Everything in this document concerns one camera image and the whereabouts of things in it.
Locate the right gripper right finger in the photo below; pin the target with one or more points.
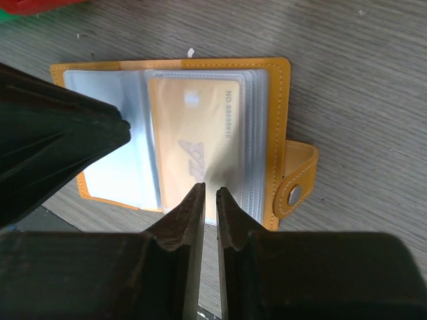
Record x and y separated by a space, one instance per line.
313 275

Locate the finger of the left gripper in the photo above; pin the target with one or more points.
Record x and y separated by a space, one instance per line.
49 135

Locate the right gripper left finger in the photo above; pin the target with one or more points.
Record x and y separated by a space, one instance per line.
154 274

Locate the gold credit card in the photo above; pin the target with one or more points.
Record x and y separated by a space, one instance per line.
196 125

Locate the yellow leather card holder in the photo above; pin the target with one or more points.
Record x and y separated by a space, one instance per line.
277 173

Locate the green plastic bin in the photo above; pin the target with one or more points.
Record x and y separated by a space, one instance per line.
5 17

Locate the red plastic bin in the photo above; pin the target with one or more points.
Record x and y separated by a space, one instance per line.
33 7

